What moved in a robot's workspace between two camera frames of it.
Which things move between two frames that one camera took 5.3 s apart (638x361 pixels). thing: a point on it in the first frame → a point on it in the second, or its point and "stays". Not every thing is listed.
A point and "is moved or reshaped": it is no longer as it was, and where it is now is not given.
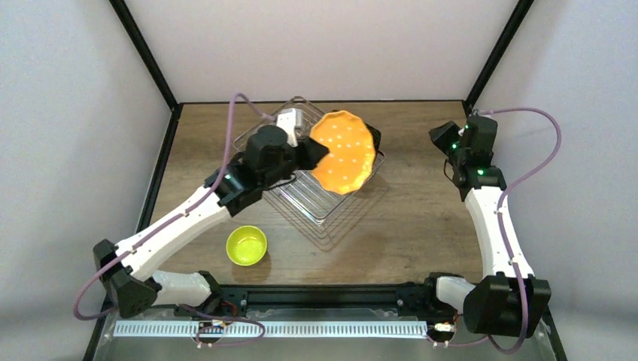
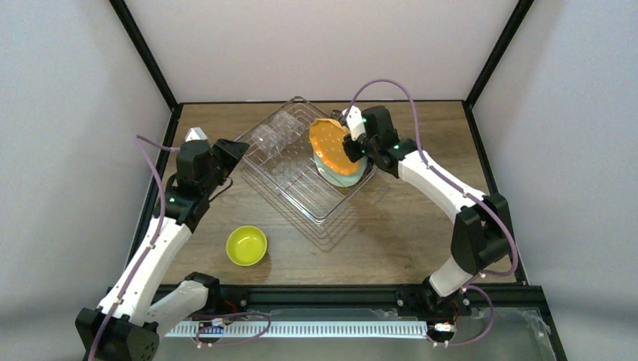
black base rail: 420,300 stays
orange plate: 349,163 is moved or reshaped
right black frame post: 508,31 stays
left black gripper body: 309,151 → 225,154
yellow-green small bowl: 246,245 stays
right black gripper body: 443,133 → 356,150
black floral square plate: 376,134 is moved or reshaped
